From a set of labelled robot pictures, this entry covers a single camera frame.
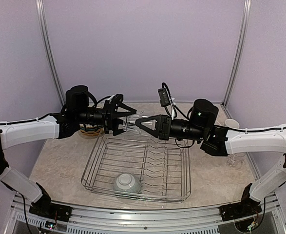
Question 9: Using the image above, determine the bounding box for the right aluminium corner post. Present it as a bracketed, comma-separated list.
[222, 0, 251, 108]

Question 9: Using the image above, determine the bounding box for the clear glass cup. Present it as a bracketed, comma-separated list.
[227, 153, 246, 167]
[123, 112, 153, 136]

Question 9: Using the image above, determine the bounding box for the left aluminium corner post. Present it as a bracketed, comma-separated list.
[36, 0, 65, 106]

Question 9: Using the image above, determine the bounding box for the clear glass cup front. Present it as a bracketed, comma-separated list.
[123, 112, 153, 136]

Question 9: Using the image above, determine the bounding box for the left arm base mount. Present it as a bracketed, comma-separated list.
[29, 203, 73, 222]

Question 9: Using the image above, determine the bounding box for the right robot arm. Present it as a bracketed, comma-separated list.
[135, 99, 286, 216]

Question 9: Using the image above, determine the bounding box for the aluminium front frame rail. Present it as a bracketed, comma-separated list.
[1, 195, 286, 234]

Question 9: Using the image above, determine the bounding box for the yellow polka dot plate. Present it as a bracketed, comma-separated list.
[80, 128, 103, 135]
[78, 129, 103, 138]

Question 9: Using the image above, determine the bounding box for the cream white plate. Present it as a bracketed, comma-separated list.
[80, 123, 103, 129]

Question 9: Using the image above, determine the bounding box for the green ceramic mug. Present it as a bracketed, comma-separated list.
[214, 121, 222, 126]

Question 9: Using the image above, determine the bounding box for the light blue ceramic mug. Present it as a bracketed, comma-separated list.
[224, 118, 240, 129]

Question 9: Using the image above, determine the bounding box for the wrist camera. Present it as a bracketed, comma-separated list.
[107, 94, 124, 104]
[157, 82, 177, 119]

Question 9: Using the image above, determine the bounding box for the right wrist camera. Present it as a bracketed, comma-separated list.
[157, 82, 177, 119]

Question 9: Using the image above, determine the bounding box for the metal wire dish rack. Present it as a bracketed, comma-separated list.
[81, 133, 191, 203]

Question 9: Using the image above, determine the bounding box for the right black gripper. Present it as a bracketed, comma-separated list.
[136, 114, 207, 141]

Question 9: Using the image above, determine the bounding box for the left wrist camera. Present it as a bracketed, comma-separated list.
[107, 94, 124, 104]

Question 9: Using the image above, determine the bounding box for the grey ceramic bowl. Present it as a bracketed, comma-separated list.
[113, 173, 142, 194]

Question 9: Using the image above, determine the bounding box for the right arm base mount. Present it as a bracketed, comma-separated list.
[219, 201, 262, 221]

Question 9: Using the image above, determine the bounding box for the blue polka dot plate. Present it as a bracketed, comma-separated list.
[80, 125, 103, 132]

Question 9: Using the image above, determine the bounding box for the aluminium corner post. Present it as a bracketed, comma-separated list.
[36, 0, 65, 106]
[222, 0, 251, 108]

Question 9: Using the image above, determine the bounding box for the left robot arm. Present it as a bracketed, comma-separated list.
[0, 85, 136, 217]

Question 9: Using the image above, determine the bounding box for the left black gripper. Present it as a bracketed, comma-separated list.
[76, 98, 136, 136]

